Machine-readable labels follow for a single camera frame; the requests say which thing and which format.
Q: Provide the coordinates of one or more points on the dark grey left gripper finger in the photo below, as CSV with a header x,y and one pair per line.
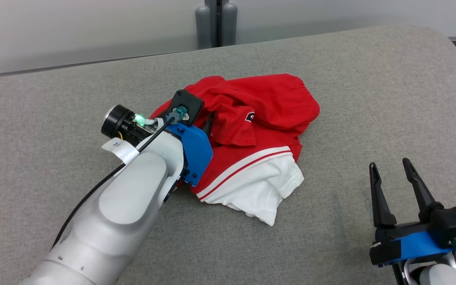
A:
x,y
209,123

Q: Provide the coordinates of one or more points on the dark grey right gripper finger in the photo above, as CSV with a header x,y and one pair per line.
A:
x,y
379,198
420,190

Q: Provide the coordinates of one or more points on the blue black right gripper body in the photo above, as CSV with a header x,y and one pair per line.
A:
x,y
410,245

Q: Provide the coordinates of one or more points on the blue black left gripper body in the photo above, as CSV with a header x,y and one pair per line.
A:
x,y
196,154

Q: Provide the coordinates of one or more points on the red white-striped shorts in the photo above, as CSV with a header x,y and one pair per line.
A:
x,y
275,103

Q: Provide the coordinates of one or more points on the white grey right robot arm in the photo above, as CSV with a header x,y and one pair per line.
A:
x,y
437,277

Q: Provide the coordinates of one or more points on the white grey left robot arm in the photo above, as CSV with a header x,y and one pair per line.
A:
x,y
125,190

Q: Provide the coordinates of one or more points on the grey fabric sofa cushion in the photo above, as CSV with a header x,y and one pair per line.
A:
x,y
370,99

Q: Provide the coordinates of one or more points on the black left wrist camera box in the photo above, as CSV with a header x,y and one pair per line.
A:
x,y
190,101

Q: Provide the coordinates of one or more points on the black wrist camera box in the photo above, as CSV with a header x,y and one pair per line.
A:
x,y
451,223
190,101

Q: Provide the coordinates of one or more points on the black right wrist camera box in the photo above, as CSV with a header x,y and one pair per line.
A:
x,y
451,223

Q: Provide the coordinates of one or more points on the grey rounded post cap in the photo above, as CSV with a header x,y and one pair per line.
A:
x,y
203,27
229,23

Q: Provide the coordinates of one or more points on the grey metal partition frame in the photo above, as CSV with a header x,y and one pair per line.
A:
x,y
216,19

